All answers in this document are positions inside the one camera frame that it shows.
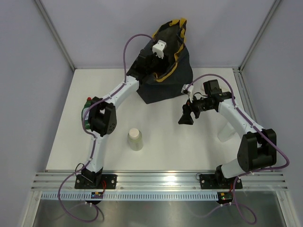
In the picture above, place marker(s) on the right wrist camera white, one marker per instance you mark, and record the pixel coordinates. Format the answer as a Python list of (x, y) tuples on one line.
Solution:
[(187, 89)]

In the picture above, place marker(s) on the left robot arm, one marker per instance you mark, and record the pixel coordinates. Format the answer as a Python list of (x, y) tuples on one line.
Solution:
[(99, 119)]

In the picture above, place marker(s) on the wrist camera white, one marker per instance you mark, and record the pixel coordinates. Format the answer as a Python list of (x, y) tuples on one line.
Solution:
[(187, 89), (159, 48)]

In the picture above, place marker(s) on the left aluminium frame post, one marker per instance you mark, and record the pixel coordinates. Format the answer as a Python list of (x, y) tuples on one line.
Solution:
[(42, 9)]

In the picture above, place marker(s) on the aluminium frame post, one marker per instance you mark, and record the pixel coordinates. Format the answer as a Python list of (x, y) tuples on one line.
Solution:
[(42, 9), (272, 11)]

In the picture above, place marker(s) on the clear bottle black cap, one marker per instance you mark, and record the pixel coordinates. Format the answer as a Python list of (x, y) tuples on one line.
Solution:
[(226, 132)]

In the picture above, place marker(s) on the green bottle red cap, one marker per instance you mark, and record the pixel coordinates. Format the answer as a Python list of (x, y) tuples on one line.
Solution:
[(85, 113)]

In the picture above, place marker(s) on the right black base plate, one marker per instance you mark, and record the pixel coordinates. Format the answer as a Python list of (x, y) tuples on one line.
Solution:
[(210, 181)]

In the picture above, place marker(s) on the clear bottle beige cap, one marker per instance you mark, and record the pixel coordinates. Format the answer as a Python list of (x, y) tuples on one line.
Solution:
[(135, 139)]

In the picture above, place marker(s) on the white slotted cable duct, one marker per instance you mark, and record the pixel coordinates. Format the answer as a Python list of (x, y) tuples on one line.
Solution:
[(139, 196)]

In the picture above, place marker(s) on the dark denim canvas bag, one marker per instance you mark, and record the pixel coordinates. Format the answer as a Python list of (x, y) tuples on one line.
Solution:
[(156, 86)]

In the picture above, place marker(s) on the right aluminium frame post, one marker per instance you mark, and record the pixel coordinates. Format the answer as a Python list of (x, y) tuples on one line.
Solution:
[(272, 11)]

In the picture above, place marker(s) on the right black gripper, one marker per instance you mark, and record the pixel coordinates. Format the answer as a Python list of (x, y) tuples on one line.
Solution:
[(186, 118)]

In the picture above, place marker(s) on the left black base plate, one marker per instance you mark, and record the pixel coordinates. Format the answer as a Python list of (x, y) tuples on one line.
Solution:
[(107, 181)]

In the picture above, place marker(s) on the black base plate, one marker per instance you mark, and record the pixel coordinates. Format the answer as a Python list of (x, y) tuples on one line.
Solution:
[(210, 181), (107, 181)]

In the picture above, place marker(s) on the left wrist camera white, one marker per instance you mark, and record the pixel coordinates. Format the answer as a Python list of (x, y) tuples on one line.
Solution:
[(159, 48)]

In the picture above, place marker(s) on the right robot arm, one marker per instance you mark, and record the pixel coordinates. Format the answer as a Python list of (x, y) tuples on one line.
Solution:
[(256, 150)]

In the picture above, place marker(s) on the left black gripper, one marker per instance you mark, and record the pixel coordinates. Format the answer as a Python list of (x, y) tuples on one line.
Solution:
[(162, 63)]

